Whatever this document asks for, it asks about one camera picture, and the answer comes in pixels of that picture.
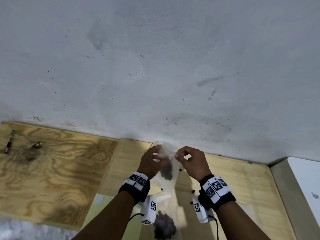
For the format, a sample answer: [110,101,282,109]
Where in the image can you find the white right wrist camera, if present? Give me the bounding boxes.
[192,195,215,224]

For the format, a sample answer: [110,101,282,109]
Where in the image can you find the yellow-green backing sheet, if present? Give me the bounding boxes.
[81,193,143,240]

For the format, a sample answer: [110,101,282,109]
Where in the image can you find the black right camera cable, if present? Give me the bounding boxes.
[209,215,220,240]

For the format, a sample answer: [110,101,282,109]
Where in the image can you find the clear zip plastic bag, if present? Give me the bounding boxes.
[150,194,180,240]
[151,141,184,195]

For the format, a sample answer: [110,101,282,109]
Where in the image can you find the coffee beans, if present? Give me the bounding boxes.
[161,153,223,205]

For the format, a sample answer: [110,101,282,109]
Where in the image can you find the black wristband with markers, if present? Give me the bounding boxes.
[118,171,151,206]
[199,175,237,212]

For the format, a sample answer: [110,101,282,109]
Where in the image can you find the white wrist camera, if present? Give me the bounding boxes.
[140,195,158,225]
[192,195,215,224]

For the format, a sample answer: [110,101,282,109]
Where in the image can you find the white table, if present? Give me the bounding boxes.
[269,157,320,240]

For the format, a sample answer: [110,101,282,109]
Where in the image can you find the translucent plastic bowl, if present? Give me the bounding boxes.
[152,140,178,158]

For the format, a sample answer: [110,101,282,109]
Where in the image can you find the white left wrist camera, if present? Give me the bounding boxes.
[140,195,158,225]

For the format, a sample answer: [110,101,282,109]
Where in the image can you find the black left wristband with markers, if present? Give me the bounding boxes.
[118,171,151,206]

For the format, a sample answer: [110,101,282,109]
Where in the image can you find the person's right forearm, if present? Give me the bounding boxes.
[215,200,272,240]

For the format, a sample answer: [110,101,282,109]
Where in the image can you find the black right wristband with markers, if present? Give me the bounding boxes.
[199,175,237,212]

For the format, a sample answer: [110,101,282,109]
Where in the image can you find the person's right hand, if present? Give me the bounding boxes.
[174,146,212,183]

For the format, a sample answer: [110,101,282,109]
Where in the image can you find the plywood board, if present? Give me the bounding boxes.
[0,121,119,229]

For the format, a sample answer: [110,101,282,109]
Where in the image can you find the person's left hand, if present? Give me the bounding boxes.
[137,145,164,180]

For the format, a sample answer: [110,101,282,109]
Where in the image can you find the person's left forearm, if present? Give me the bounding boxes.
[71,191,135,240]

